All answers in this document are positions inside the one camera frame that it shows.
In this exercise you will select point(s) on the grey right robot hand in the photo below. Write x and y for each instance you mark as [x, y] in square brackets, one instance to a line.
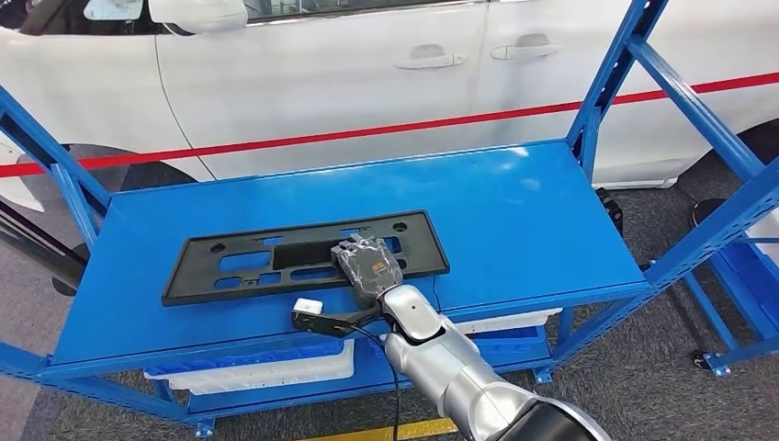
[368, 268]

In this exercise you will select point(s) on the black plastic plate frame part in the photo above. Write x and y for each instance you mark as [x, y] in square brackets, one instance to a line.
[195, 268]

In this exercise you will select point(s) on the blue metal shelf rack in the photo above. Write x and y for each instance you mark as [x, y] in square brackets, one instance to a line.
[517, 213]
[748, 350]

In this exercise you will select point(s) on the yellow floor tape square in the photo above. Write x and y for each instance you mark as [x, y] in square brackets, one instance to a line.
[426, 429]

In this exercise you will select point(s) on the white car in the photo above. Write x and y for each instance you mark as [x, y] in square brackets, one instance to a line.
[304, 79]

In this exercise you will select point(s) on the black object behind rack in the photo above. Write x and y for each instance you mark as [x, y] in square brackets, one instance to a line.
[611, 210]

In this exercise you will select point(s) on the black round stanchion base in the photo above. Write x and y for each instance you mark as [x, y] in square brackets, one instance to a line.
[706, 210]

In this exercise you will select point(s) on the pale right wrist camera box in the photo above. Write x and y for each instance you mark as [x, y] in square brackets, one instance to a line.
[307, 306]

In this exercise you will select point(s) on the black stanchion post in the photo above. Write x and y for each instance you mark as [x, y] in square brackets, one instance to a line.
[36, 243]

